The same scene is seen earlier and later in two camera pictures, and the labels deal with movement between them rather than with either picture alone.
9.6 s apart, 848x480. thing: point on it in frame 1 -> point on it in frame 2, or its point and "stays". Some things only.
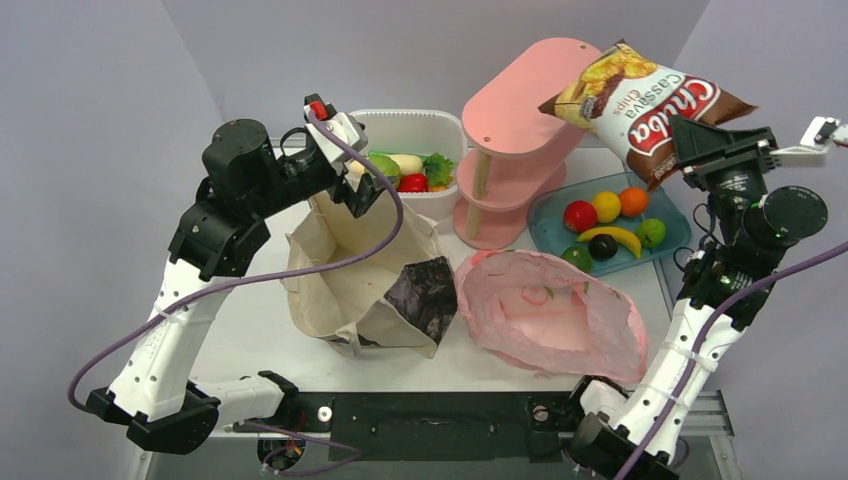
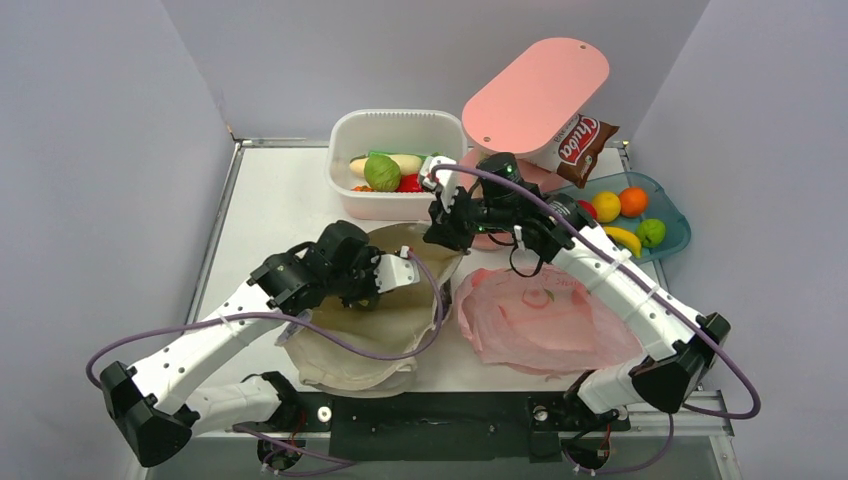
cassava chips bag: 628,99 -> 580,147
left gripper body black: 298,178 -> 356,283
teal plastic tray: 548,229 stays
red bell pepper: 413,183 stays
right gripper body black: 736,171 -> 467,215
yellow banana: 619,234 stays
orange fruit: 634,201 stays
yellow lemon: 607,206 stays
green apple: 651,232 stays
